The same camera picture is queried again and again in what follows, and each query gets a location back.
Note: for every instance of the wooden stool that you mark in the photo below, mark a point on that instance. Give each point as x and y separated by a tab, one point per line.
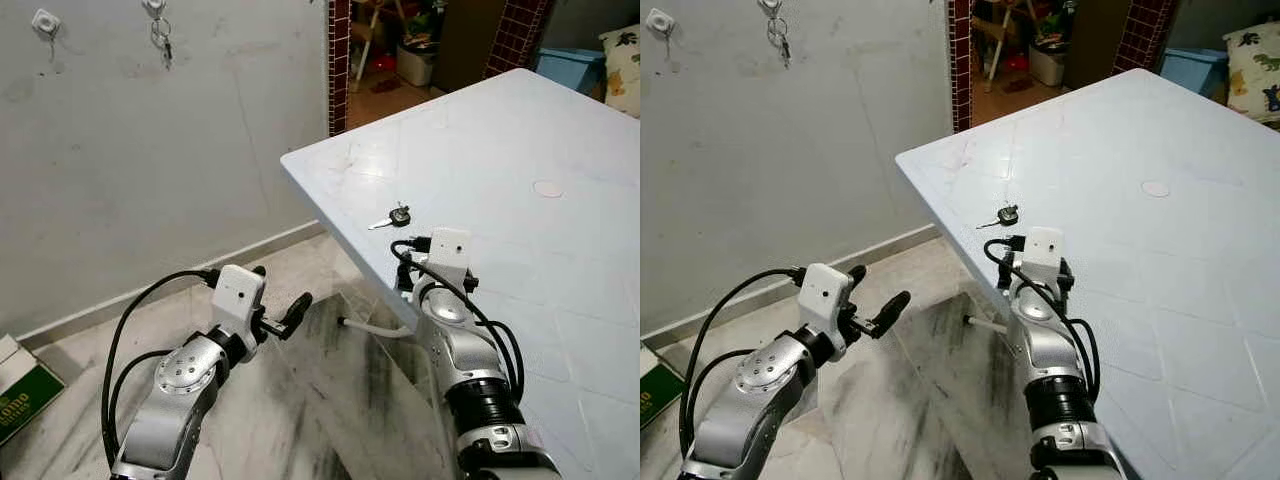
997	40
366	40

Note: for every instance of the white plastic bucket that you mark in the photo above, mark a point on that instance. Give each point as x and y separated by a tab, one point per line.
1047	65
417	65

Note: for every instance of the green cardboard box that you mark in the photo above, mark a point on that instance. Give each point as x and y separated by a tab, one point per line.
658	390
25	400

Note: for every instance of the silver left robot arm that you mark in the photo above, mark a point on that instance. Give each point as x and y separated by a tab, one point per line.
745	400
175	400

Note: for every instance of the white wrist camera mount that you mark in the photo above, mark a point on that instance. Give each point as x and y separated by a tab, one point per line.
825	295
238	295
1044	255
449	255

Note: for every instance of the white plastic table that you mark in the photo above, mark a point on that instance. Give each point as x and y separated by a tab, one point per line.
1150	280
500	250

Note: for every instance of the blue plastic bin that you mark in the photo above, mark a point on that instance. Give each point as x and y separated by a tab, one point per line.
568	70
1192	70

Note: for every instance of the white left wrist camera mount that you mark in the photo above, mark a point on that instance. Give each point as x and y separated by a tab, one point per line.
825	295
238	295

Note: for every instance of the cream printed cushion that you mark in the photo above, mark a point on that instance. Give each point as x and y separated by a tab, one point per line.
1255	75
622	70

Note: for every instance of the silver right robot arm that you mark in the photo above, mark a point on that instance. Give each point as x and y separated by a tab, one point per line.
1058	370
470	370

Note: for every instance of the white table leg tube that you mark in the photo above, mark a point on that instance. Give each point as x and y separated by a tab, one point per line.
375	327
985	324

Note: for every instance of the red tiled slanted pillar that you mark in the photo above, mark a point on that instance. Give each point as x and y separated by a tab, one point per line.
1143	35
518	35

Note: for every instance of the white wall hook holding keys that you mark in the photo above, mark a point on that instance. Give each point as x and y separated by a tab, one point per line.
153	6
769	5

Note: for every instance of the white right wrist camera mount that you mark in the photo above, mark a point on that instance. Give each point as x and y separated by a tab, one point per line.
1044	255
449	255

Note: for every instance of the red tiled door post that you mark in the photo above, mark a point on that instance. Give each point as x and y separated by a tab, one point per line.
338	70
960	70

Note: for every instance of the hanging key bunch with rings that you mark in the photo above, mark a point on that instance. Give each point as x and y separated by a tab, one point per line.
779	38
162	40

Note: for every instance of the round white table plug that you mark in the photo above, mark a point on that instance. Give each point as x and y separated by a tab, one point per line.
548	188
1156	188

